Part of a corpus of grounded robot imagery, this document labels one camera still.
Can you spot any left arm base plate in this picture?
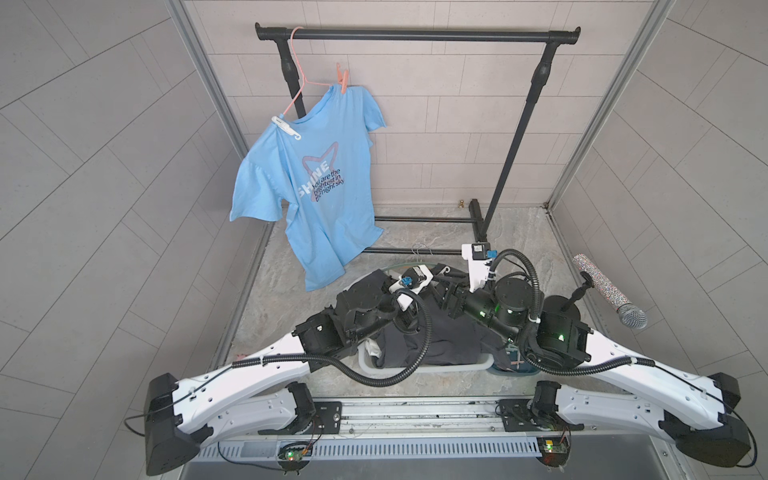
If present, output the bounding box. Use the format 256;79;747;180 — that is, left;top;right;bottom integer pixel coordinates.
257;400;343;436

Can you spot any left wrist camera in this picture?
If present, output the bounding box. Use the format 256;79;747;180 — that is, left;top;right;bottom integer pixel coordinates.
386;264;434;294

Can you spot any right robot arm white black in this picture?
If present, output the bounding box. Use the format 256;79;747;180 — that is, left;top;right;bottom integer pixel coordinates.
434;243;759;469

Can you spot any white clothespin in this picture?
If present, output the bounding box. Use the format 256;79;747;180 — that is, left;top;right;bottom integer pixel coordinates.
271;116;302;141

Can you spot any aluminium mounting rail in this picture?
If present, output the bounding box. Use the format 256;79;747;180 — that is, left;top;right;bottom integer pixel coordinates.
167;392;667;442

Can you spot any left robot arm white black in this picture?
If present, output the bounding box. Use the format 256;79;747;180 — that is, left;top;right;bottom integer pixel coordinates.
138;270;433;476

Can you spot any black clothes rack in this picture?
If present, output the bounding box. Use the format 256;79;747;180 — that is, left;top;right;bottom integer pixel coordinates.
254;24;582;242

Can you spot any pink clothespin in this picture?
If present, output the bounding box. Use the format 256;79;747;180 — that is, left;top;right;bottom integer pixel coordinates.
336;63;350;94

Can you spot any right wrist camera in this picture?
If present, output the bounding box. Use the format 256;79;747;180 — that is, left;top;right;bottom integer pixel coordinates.
461;242;497;293

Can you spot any light blue printed t-shirt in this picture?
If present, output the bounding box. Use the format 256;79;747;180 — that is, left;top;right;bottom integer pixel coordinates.
230;86;386;291

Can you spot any teal plastic tray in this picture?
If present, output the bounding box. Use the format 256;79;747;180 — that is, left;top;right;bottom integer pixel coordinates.
488;346;540;377

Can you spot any silver wire hanger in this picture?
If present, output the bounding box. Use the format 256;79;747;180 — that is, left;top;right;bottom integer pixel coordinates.
411;242;434;258

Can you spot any right circuit board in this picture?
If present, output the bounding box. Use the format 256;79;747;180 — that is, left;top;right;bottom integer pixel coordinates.
537;437;571;468

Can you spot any circuit board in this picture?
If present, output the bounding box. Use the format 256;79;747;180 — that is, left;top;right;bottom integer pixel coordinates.
537;437;571;468
277;442;313;474

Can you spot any left circuit board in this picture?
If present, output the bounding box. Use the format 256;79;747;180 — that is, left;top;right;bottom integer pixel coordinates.
277;442;313;474

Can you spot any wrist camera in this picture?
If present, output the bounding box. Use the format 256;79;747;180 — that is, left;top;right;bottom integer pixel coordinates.
386;264;434;294
461;242;497;293

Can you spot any glitter microphone on stand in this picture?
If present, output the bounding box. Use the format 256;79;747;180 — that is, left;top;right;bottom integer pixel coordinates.
543;254;648;330

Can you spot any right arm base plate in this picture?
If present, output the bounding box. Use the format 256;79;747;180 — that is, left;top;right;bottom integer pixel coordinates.
495;398;585;433

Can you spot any white laundry basket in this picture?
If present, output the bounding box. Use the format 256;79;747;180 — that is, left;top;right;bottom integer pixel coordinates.
357;345;494;378

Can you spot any dark garment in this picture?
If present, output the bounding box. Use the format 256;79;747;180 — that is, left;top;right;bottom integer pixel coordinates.
361;283;507;369

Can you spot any pink wire hanger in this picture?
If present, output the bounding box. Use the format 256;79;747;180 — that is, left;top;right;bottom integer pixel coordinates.
282;26;331;119

